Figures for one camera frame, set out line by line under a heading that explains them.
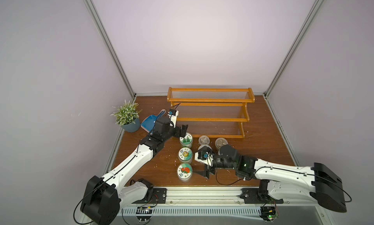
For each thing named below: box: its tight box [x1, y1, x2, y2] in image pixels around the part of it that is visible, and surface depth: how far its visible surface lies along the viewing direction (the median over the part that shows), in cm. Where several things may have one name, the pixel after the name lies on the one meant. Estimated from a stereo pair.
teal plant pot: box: [120, 117, 141, 133], surface depth 93 cm
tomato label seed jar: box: [176, 162, 193, 184], surface depth 75 cm
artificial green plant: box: [110, 99, 143, 126], surface depth 91 cm
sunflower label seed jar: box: [178, 147, 193, 164], surface depth 81 cm
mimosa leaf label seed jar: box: [179, 132, 194, 149], surface depth 87 cm
